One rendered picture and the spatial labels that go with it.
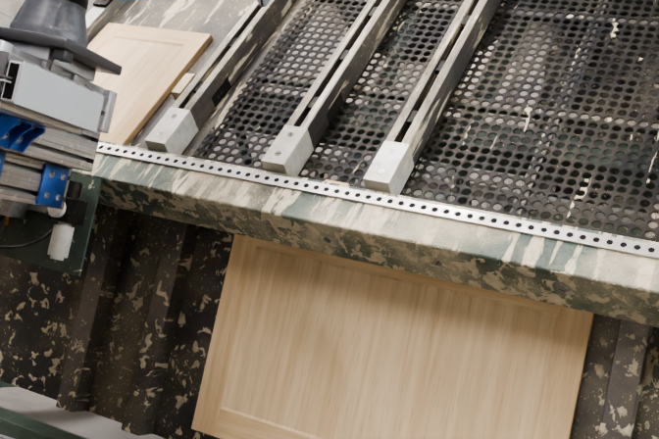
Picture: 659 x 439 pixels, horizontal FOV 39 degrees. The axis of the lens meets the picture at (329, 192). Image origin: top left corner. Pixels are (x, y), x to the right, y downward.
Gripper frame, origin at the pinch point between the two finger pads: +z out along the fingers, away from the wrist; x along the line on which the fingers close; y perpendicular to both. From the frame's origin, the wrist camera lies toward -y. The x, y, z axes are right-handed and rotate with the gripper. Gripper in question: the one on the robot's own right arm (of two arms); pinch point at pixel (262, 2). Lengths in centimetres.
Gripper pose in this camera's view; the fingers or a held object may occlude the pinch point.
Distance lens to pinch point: 230.0
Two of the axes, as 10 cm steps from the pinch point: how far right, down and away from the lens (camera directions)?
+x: -9.5, -1.9, 2.6
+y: 3.1, -3.5, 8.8
